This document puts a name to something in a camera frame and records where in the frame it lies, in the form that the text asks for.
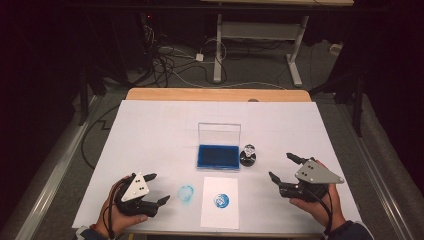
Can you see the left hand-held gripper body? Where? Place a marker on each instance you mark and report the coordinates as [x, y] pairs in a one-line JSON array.
[[135, 188]]

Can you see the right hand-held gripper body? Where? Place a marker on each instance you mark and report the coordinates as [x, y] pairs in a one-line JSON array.
[[316, 175]]

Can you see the stamp with clear knob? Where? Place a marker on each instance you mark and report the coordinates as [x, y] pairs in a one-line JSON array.
[[248, 159]]

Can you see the blue ink pad clear case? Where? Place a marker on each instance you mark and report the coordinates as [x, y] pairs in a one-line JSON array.
[[218, 156]]

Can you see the person's right hand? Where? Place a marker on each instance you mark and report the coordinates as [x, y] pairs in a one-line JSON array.
[[325, 210]]

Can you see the person's left hand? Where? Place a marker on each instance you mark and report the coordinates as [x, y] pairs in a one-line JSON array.
[[110, 216]]

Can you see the large white table cover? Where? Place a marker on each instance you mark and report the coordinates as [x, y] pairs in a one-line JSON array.
[[150, 133]]

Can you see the small white paper sheet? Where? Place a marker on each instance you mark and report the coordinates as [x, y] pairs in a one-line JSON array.
[[220, 185]]

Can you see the black metal stand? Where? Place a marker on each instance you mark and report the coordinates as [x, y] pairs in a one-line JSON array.
[[358, 106], [83, 100]]

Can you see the white power adapter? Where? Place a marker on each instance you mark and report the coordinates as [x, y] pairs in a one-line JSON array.
[[199, 57]]

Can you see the aluminium rail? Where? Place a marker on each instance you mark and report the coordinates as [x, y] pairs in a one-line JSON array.
[[376, 173], [50, 176]]

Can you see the white metal desk frame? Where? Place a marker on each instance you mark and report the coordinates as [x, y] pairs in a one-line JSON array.
[[218, 50]]

